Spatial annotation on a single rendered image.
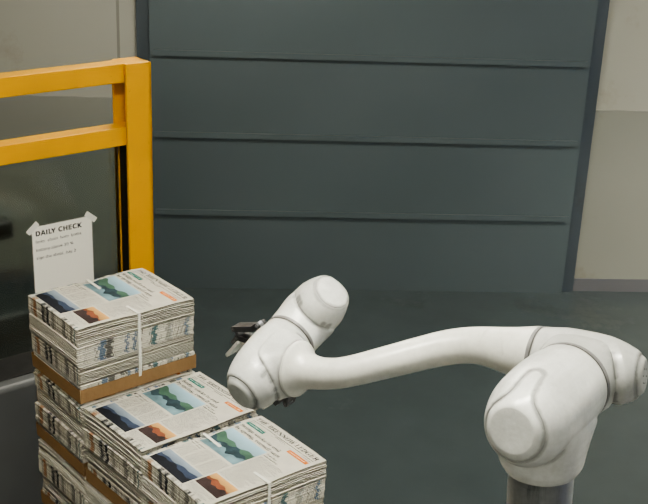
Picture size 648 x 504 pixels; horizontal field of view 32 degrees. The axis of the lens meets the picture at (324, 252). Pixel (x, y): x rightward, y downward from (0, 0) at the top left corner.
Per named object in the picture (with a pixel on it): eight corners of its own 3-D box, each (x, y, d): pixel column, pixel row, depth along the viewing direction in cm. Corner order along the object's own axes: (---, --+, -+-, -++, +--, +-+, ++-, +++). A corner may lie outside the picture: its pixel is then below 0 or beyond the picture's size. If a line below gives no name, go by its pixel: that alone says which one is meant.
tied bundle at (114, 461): (142, 532, 293) (140, 454, 285) (84, 482, 314) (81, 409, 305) (258, 483, 317) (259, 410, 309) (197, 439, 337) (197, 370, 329)
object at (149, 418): (142, 454, 285) (142, 450, 285) (85, 410, 305) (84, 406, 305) (258, 411, 308) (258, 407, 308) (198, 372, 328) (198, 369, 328)
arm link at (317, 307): (293, 291, 223) (255, 332, 215) (325, 254, 211) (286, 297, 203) (334, 328, 223) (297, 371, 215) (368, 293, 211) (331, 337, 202)
